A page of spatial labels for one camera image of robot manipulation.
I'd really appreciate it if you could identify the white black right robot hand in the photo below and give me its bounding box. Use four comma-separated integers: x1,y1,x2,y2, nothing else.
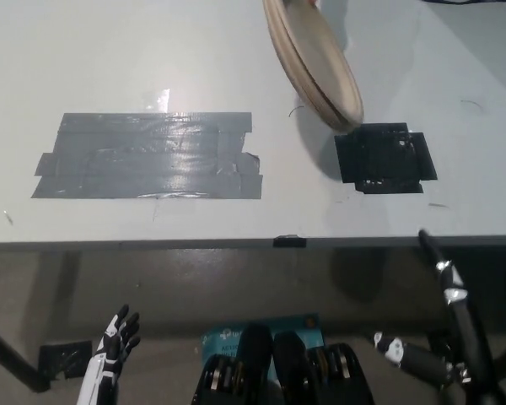
372,229,506,405

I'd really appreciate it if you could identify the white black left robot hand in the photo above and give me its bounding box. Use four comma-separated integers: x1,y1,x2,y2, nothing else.
75,304,142,405

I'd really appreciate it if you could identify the beige paper plate stack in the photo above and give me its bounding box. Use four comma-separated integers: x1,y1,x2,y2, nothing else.
262,0,365,132

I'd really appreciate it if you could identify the black floor tape patch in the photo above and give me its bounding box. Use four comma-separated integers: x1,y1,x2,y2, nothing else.
39,340,94,379
428,331,453,359

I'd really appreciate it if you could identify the black table leg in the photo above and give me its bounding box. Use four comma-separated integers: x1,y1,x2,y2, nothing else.
0,320,52,394

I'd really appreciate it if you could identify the teal cardboard box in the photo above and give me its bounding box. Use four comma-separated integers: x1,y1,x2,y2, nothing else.
200,311,326,381

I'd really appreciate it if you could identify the small black tape strip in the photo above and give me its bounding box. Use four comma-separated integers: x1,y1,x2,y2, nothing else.
272,234,308,249

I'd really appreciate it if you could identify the black cable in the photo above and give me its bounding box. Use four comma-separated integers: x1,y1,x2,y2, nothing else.
421,0,484,7

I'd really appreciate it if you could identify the grey duct tape patch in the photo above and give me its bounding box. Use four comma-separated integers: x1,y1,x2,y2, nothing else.
30,111,265,200

